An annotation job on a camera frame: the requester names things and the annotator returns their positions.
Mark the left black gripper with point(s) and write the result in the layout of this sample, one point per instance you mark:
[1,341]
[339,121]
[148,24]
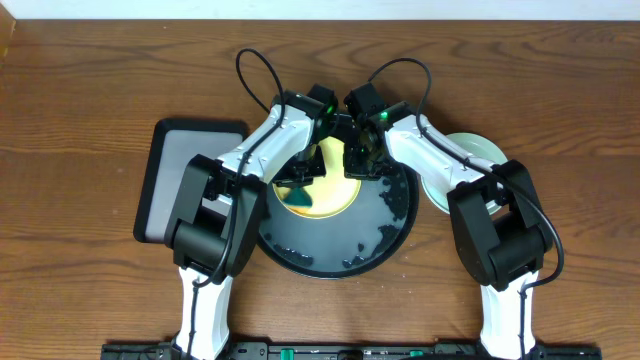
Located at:
[286,180]

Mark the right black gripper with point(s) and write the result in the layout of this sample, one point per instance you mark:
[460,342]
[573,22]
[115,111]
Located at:
[352,169]

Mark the green yellow sponge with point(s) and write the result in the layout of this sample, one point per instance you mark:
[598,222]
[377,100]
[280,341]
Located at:
[298,197]

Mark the yellow plate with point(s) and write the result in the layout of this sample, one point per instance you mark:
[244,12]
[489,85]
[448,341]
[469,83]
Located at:
[330,194]

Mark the pale green plate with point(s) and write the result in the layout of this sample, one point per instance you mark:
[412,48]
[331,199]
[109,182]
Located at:
[473,143]

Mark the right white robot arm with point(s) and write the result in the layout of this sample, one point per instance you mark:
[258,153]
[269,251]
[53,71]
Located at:
[500,231]

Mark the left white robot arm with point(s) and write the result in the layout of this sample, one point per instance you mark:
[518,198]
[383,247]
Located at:
[213,226]

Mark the black round tray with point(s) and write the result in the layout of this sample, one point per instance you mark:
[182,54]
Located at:
[350,243]

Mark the black rectangular tray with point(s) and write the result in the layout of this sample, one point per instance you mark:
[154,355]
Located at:
[175,142]

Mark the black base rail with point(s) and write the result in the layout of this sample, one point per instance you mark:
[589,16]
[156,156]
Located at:
[441,350]

